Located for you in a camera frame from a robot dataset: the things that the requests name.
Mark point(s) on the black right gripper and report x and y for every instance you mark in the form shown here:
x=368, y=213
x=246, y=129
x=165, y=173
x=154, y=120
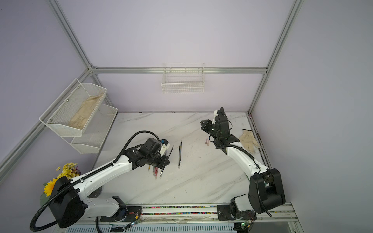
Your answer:
x=206, y=127

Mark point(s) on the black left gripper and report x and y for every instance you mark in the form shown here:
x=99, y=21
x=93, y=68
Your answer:
x=164, y=158

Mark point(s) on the pencil with purple cap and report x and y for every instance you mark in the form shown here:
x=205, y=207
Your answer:
x=179, y=156

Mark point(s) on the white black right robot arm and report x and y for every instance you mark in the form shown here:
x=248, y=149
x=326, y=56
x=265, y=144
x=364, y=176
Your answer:
x=266, y=190

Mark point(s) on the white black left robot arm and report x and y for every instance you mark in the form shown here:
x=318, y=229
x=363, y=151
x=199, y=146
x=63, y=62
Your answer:
x=76, y=203

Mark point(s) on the cream knitted work glove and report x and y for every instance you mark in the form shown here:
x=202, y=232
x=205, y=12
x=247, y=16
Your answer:
x=248, y=141

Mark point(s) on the artificial sunflower bouquet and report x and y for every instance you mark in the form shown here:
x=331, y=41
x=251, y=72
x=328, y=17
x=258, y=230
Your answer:
x=69, y=170

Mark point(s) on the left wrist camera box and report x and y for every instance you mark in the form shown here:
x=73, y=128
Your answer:
x=164, y=146

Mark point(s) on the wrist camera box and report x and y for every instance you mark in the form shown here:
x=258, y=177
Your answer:
x=164, y=146
x=218, y=114

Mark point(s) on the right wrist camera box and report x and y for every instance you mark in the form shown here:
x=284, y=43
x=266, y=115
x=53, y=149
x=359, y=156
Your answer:
x=218, y=114

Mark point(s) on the white wire wall basket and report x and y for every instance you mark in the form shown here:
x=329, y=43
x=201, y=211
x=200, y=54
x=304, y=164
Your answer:
x=179, y=78

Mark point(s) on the white mesh wall shelf lower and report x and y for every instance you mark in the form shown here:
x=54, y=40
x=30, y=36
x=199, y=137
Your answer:
x=96, y=132

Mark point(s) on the white mesh wall shelf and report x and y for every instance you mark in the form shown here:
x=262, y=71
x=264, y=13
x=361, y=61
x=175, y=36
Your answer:
x=59, y=114
x=96, y=132

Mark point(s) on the white mesh wall shelf upper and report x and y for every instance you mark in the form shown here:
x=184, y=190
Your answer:
x=59, y=114

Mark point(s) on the aluminium frame profile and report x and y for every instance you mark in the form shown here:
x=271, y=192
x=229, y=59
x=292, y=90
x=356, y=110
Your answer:
x=16, y=154

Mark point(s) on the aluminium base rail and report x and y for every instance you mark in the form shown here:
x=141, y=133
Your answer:
x=193, y=218

